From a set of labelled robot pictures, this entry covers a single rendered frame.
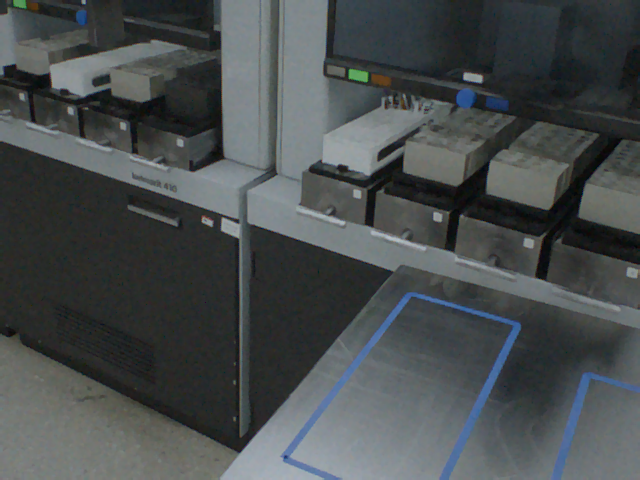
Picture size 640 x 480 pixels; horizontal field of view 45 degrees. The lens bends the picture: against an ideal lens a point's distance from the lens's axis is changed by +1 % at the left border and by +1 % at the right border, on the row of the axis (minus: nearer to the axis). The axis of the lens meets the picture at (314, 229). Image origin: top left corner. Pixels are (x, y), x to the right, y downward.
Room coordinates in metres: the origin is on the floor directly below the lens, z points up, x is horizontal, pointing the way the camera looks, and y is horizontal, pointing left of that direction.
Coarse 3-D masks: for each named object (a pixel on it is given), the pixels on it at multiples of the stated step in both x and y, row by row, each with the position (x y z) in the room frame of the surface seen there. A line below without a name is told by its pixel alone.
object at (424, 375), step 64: (384, 320) 0.79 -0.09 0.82; (448, 320) 0.80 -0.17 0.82; (512, 320) 0.81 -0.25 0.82; (576, 320) 0.81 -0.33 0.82; (320, 384) 0.66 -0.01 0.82; (384, 384) 0.67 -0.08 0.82; (448, 384) 0.67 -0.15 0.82; (512, 384) 0.68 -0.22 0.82; (576, 384) 0.69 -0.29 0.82; (256, 448) 0.56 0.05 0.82; (320, 448) 0.57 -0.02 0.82; (384, 448) 0.57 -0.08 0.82; (448, 448) 0.58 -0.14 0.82; (512, 448) 0.58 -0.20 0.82; (576, 448) 0.59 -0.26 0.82
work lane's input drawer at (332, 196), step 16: (320, 160) 1.32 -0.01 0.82; (400, 160) 1.35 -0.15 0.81; (304, 176) 1.29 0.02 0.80; (320, 176) 1.27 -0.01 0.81; (336, 176) 1.26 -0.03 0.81; (352, 176) 1.25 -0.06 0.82; (368, 176) 1.25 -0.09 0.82; (384, 176) 1.28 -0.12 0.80; (304, 192) 1.28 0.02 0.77; (320, 192) 1.27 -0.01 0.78; (336, 192) 1.25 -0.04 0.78; (352, 192) 1.23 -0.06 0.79; (368, 192) 1.22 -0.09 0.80; (320, 208) 1.27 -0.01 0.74; (336, 208) 1.25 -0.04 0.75; (352, 208) 1.23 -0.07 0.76; (368, 208) 1.23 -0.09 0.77; (336, 224) 1.20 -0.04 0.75
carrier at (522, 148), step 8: (512, 144) 1.27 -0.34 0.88; (520, 144) 1.28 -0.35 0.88; (520, 152) 1.26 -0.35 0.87; (528, 152) 1.25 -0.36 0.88; (536, 152) 1.24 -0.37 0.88; (544, 152) 1.24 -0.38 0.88; (552, 152) 1.25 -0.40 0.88; (560, 160) 1.22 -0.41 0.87; (568, 160) 1.21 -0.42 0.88; (576, 160) 1.22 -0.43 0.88; (568, 176) 1.21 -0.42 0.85; (568, 184) 1.21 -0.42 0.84
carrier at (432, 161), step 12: (408, 144) 1.26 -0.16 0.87; (420, 144) 1.25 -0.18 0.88; (432, 144) 1.26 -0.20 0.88; (408, 156) 1.26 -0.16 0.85; (420, 156) 1.25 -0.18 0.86; (432, 156) 1.24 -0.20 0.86; (444, 156) 1.23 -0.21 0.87; (456, 156) 1.22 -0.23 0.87; (468, 156) 1.22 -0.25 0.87; (408, 168) 1.26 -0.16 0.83; (420, 168) 1.25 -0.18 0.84; (432, 168) 1.24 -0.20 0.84; (444, 168) 1.23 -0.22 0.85; (456, 168) 1.22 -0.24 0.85; (468, 168) 1.23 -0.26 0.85; (444, 180) 1.23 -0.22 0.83; (456, 180) 1.22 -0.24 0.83
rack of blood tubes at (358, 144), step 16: (384, 112) 1.47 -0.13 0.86; (400, 112) 1.48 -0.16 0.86; (432, 112) 1.48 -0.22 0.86; (352, 128) 1.37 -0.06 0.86; (368, 128) 1.37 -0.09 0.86; (384, 128) 1.38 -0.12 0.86; (400, 128) 1.38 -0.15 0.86; (416, 128) 1.49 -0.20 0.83; (336, 144) 1.30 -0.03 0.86; (352, 144) 1.28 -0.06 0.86; (368, 144) 1.29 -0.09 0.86; (384, 144) 1.31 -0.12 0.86; (400, 144) 1.44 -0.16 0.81; (336, 160) 1.29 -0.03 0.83; (352, 160) 1.28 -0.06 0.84; (368, 160) 1.26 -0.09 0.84; (384, 160) 1.31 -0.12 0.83
